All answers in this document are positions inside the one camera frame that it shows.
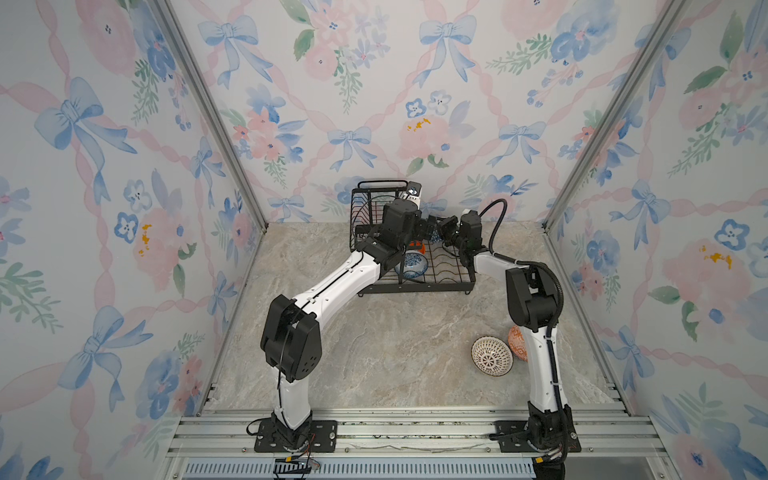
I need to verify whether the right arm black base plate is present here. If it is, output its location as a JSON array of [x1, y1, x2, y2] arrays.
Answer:
[[488, 420, 562, 454]]

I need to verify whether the right aluminium corner post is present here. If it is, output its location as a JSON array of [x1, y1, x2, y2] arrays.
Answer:
[[542, 0, 689, 234]]

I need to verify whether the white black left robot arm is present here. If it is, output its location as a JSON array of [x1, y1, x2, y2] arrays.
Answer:
[[260, 195, 421, 433]]

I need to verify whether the blue floral ceramic bowl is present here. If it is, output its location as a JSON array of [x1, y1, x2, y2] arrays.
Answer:
[[399, 251, 429, 280]]

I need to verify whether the aluminium front rail frame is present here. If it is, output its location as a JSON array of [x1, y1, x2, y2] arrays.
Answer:
[[156, 400, 678, 479]]

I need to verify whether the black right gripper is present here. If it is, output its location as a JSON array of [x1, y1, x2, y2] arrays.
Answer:
[[435, 216, 466, 255]]

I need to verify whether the white brown lattice bowl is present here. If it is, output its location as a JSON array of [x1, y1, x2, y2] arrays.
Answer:
[[471, 336, 514, 377]]

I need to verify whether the black wire dish rack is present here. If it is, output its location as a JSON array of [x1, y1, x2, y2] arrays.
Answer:
[[350, 179, 475, 297]]

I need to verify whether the blue geometric patterned bowl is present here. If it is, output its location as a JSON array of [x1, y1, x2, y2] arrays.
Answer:
[[430, 231, 445, 246]]

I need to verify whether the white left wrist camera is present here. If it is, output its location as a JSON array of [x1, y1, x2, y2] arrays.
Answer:
[[399, 182, 422, 207]]

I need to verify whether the left aluminium corner post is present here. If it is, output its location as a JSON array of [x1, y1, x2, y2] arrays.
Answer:
[[146, 0, 268, 230]]

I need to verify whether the aluminium corner post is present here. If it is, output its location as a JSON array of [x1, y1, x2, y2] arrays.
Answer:
[[542, 0, 689, 234], [146, 0, 268, 230]]

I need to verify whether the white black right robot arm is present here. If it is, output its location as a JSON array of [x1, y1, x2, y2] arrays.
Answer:
[[437, 210, 573, 457]]

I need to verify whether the red patterned ceramic bowl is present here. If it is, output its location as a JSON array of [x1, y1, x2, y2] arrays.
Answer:
[[507, 325, 528, 362]]

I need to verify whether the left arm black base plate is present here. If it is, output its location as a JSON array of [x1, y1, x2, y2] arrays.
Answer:
[[252, 418, 339, 454]]

